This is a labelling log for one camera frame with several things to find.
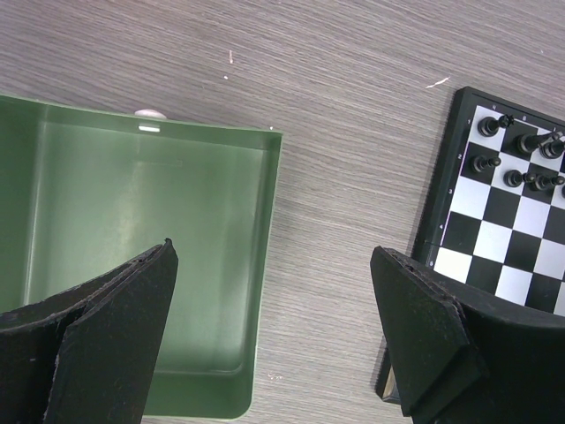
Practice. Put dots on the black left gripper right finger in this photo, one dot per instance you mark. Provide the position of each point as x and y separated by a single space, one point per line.
462 355

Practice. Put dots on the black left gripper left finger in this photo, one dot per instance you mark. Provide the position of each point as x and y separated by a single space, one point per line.
87 354

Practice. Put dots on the black white chessboard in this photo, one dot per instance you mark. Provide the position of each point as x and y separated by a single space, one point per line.
494 212

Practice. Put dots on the green plastic tray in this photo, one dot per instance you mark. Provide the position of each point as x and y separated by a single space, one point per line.
83 191

